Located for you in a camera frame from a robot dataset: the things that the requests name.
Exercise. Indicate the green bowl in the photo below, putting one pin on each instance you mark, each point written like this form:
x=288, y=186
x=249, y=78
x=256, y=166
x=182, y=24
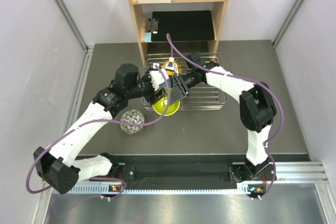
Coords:
x=160, y=107

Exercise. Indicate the metal wire dish rack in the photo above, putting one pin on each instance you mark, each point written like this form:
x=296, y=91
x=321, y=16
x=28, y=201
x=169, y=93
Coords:
x=202, y=96

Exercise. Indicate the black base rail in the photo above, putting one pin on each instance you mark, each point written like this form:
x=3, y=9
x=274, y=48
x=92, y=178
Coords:
x=196, y=171

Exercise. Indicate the black clipboard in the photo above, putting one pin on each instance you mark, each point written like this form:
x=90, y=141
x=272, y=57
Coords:
x=196, y=25

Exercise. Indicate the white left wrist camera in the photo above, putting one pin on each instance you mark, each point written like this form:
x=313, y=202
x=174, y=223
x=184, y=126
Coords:
x=159, y=77

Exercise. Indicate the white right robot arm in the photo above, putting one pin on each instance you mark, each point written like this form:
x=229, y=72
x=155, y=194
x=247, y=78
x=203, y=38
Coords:
x=257, y=106

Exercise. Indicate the orange bowl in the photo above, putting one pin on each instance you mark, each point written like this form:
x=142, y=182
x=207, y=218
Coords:
x=178, y=70

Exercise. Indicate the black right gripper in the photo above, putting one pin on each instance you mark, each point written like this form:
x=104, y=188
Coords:
x=179, y=90

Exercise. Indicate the patterned white floral bowl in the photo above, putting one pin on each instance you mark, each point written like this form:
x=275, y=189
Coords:
x=135, y=117

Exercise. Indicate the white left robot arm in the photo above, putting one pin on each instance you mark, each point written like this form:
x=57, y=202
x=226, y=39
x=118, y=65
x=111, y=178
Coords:
x=57, y=164

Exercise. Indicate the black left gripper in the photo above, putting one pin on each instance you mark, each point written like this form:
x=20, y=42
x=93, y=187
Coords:
x=152, y=96

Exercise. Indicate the blue bowl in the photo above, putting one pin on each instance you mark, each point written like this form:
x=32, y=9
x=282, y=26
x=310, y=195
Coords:
x=168, y=84

